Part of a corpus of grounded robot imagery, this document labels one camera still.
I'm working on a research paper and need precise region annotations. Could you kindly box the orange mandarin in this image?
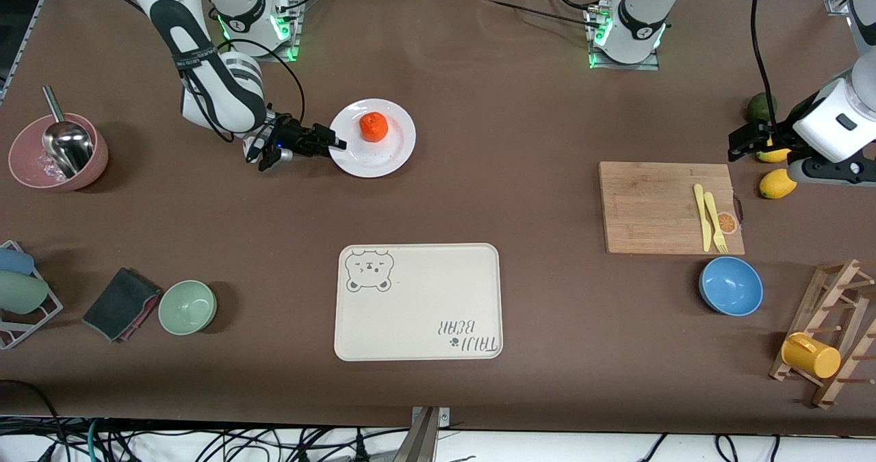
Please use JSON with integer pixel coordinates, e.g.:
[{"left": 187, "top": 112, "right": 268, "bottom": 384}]
[{"left": 359, "top": 112, "right": 389, "bottom": 142}]

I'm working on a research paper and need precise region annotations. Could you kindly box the white round plate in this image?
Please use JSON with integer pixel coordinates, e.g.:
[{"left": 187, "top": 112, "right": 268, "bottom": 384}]
[{"left": 327, "top": 99, "right": 417, "bottom": 179}]

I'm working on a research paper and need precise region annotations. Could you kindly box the green avocado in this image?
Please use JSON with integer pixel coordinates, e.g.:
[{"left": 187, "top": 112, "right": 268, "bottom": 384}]
[{"left": 746, "top": 92, "right": 778, "bottom": 124}]

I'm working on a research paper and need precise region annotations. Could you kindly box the yellow plastic fork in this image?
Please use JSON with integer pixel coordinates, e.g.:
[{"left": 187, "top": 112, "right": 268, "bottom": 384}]
[{"left": 704, "top": 192, "right": 729, "bottom": 254}]

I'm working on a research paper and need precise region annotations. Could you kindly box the yellow plastic knife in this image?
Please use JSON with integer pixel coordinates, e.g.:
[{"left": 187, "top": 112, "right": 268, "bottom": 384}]
[{"left": 693, "top": 183, "right": 713, "bottom": 253}]

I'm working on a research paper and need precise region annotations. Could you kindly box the wooden cutting board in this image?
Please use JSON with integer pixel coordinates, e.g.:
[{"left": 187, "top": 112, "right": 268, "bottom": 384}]
[{"left": 599, "top": 162, "right": 745, "bottom": 255}]

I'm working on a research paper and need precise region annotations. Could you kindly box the blue bowl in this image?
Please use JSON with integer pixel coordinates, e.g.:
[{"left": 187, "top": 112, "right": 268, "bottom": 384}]
[{"left": 699, "top": 256, "right": 764, "bottom": 317}]

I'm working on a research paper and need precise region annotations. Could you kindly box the cream tray with bear print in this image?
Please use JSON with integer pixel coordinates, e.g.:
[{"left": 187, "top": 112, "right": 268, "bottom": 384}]
[{"left": 334, "top": 243, "right": 504, "bottom": 362}]

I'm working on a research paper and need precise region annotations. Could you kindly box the pale green bowl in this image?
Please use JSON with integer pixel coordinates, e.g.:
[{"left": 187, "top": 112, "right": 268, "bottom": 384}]
[{"left": 158, "top": 280, "right": 218, "bottom": 336}]

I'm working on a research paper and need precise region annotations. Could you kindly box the wooden mug rack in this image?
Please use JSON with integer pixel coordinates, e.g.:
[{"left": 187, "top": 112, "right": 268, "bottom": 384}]
[{"left": 769, "top": 259, "right": 876, "bottom": 409}]

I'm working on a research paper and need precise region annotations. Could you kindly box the metal scoop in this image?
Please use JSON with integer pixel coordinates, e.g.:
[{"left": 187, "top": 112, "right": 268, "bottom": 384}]
[{"left": 41, "top": 86, "right": 94, "bottom": 179}]

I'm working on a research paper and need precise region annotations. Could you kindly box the yellow mug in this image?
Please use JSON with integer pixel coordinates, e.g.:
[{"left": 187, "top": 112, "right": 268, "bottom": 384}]
[{"left": 781, "top": 332, "right": 842, "bottom": 379}]

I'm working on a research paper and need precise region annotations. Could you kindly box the pink cloth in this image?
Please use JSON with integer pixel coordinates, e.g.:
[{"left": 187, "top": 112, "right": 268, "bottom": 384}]
[{"left": 116, "top": 291, "right": 164, "bottom": 344}]

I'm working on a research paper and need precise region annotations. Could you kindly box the dark grey cloth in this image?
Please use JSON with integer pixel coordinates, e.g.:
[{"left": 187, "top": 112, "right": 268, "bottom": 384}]
[{"left": 82, "top": 267, "right": 164, "bottom": 344}]

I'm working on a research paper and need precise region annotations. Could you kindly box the pink bowl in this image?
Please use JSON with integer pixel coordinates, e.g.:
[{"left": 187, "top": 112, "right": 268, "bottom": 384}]
[{"left": 8, "top": 112, "right": 109, "bottom": 192}]

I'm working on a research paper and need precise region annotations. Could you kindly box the pale blue cup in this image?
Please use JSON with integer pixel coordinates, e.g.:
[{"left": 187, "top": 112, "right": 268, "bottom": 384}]
[{"left": 0, "top": 246, "right": 35, "bottom": 276}]

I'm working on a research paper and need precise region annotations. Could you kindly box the pale green cup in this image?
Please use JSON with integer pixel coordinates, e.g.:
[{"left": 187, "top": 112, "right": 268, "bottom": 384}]
[{"left": 0, "top": 270, "right": 50, "bottom": 315}]

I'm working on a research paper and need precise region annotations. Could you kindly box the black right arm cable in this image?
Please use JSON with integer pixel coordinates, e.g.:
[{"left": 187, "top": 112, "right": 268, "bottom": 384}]
[{"left": 185, "top": 38, "right": 306, "bottom": 141}]

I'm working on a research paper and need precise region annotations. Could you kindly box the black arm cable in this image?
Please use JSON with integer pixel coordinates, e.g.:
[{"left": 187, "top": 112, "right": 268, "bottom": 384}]
[
  {"left": 185, "top": 38, "right": 306, "bottom": 141},
  {"left": 751, "top": 0, "right": 781, "bottom": 144}
]

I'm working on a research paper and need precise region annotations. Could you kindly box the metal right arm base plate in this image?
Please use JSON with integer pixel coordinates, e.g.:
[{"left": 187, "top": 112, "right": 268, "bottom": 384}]
[{"left": 227, "top": 0, "right": 302, "bottom": 62}]

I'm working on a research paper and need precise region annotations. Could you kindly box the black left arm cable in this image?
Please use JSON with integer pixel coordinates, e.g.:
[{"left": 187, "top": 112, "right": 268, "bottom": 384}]
[{"left": 751, "top": 0, "right": 781, "bottom": 144}]

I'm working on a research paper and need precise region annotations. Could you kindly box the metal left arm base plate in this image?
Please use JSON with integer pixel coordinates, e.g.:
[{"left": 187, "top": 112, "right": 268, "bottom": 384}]
[{"left": 587, "top": 3, "right": 661, "bottom": 71}]

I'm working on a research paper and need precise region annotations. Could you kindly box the white wire rack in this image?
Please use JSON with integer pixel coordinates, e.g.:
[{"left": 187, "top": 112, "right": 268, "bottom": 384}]
[{"left": 0, "top": 240, "right": 64, "bottom": 350}]

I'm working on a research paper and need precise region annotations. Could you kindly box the green cable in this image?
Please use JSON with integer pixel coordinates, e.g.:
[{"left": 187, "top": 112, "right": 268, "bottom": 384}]
[{"left": 83, "top": 418, "right": 105, "bottom": 462}]

